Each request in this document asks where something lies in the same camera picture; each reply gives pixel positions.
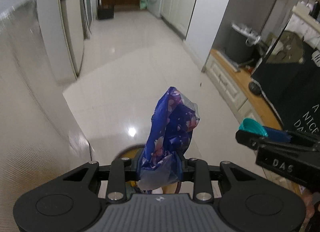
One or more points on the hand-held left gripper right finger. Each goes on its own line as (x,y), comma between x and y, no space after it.
(180,169)

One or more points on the black round disc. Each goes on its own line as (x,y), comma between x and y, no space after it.
(255,87)

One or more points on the person's right hand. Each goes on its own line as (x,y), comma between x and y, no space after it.
(311,200)

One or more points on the purple floral plastic bag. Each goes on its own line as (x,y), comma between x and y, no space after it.
(172,131)

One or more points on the low wooden-top cabinet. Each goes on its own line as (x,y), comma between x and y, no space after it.
(235,84)

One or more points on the white wall shelf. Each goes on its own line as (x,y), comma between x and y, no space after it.
(306,11)

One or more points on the green plastic bag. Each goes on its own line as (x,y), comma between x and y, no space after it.
(145,0)

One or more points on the grey trash can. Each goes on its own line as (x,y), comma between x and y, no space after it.
(241,46)

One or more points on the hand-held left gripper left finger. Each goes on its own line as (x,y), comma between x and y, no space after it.
(133,168)

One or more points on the yellow waste bin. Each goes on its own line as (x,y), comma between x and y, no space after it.
(128,150)

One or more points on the dark printed cloth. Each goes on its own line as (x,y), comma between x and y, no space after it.
(292,89)

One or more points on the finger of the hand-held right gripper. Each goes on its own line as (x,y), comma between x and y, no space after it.
(250,139)
(277,135)

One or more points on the teal bottle cap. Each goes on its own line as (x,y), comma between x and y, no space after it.
(252,126)

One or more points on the black floor box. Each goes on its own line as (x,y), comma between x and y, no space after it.
(105,12)

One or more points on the white refrigerator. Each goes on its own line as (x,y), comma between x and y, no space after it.
(70,26)

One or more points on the white kitchen cabinets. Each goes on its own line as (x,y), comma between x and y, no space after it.
(180,4)

